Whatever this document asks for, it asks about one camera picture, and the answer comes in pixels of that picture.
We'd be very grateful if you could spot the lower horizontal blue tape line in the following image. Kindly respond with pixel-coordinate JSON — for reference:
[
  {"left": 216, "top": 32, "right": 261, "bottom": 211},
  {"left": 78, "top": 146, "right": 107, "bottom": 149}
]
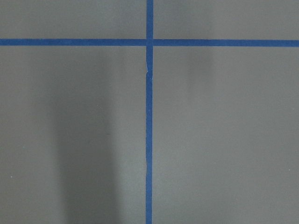
[{"left": 0, "top": 38, "right": 299, "bottom": 47}]

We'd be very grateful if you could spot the center vertical blue tape line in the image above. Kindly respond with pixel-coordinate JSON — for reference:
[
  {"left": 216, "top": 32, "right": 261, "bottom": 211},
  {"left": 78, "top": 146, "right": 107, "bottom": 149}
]
[{"left": 145, "top": 0, "right": 154, "bottom": 224}]

